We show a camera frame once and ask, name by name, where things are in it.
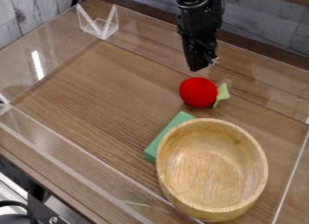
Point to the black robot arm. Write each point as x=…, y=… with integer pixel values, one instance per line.
x=200, y=20

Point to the black clamp under table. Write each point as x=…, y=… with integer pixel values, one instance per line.
x=42, y=215

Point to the clear acrylic enclosure wall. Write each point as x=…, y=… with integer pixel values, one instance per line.
x=89, y=100

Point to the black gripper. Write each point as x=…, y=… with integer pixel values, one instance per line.
x=200, y=20

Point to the wooden bowl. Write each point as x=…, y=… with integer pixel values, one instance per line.
x=212, y=169

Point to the red plush strawberry fruit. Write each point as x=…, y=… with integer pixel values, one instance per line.
x=201, y=93

